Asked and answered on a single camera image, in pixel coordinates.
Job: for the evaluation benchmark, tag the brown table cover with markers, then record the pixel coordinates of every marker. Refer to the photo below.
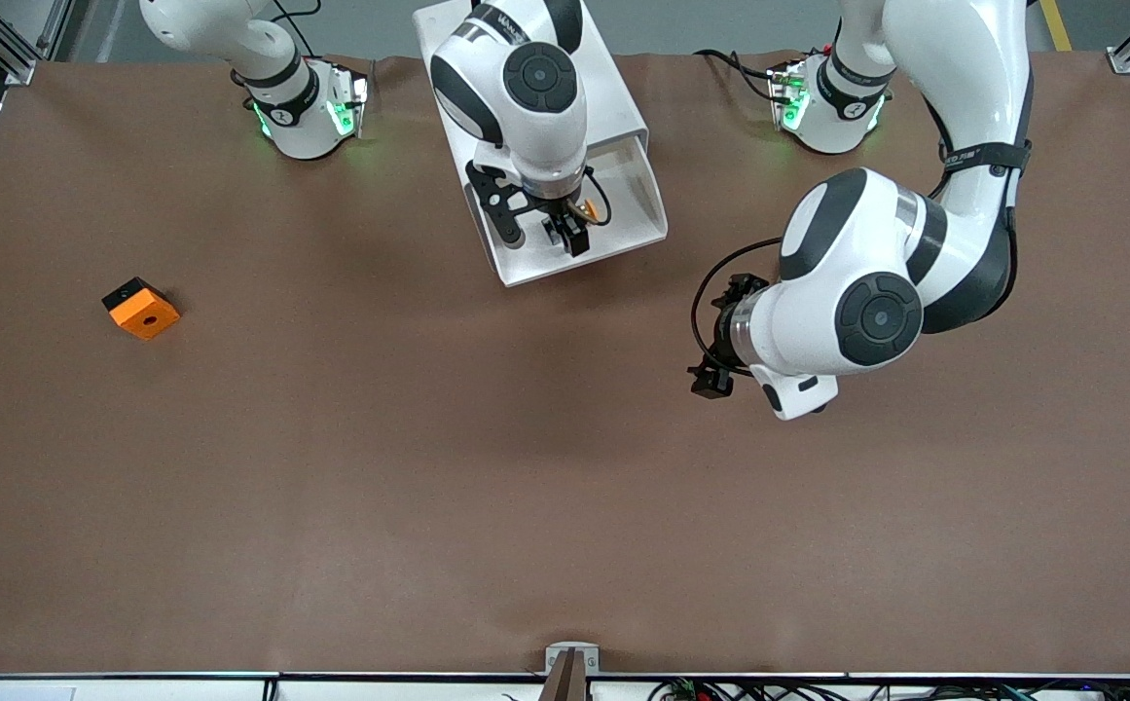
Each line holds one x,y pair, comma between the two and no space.
526,487

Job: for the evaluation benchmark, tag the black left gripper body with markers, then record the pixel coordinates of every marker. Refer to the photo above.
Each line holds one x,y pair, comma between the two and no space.
723,331

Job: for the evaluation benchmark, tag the grey mount bracket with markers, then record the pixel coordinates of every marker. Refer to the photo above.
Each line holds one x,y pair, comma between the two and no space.
555,654

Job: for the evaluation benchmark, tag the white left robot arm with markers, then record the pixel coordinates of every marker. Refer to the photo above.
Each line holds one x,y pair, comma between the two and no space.
866,292

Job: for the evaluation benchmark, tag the orange black button box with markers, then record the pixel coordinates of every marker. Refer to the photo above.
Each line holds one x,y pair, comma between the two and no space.
146,316

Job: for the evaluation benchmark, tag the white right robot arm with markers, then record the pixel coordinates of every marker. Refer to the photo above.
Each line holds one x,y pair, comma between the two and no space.
526,97

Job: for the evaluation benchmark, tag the orange capped push button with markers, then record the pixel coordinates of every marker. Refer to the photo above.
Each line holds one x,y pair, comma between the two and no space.
590,208

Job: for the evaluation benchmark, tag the brown post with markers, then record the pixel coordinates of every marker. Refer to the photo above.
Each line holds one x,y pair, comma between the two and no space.
564,683

